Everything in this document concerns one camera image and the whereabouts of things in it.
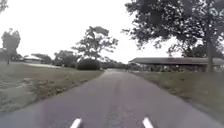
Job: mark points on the small pale building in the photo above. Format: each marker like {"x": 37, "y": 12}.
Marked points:
{"x": 32, "y": 60}

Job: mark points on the robot's own part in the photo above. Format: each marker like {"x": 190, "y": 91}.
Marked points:
{"x": 75, "y": 123}
{"x": 147, "y": 123}

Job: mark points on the grass with bare patches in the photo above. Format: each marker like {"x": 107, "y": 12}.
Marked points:
{"x": 30, "y": 83}

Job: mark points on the grey asphalt path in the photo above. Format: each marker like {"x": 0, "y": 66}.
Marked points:
{"x": 113, "y": 100}

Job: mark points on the dark round bush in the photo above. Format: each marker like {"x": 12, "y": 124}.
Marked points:
{"x": 88, "y": 64}

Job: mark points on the green grass verge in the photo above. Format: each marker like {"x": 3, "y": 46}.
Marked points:
{"x": 190, "y": 85}

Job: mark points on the small dark tree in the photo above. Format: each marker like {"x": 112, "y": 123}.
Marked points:
{"x": 10, "y": 41}

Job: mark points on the broad dark tree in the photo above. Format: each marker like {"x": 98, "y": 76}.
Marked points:
{"x": 209, "y": 50}

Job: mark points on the slender tree with sparse crown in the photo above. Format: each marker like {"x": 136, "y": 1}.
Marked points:
{"x": 95, "y": 43}

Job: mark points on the pale side path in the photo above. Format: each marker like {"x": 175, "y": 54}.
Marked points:
{"x": 40, "y": 65}

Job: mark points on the long low building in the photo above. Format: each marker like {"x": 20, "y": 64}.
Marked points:
{"x": 166, "y": 61}

